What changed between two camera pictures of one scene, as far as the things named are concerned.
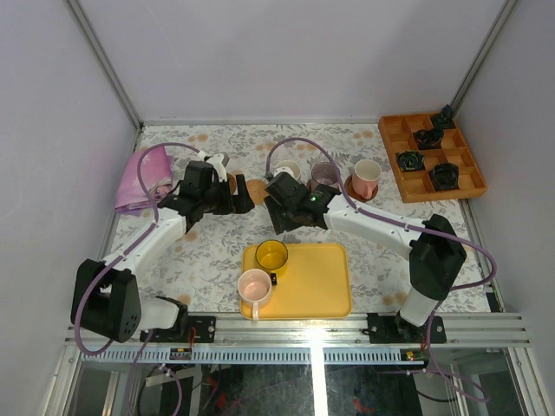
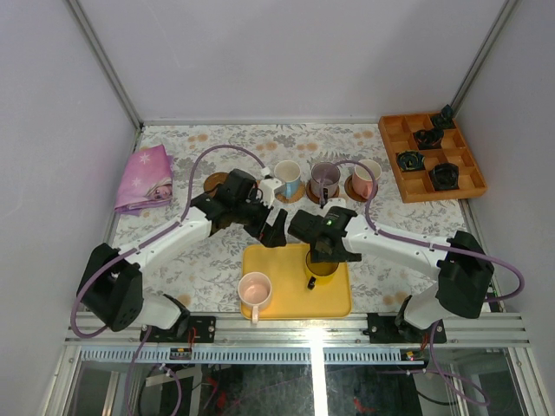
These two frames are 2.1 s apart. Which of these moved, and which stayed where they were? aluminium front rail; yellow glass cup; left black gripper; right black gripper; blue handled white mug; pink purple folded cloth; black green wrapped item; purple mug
Moved: right black gripper; yellow glass cup; left black gripper
Stayed: purple mug; aluminium front rail; blue handled white mug; black green wrapped item; pink purple folded cloth
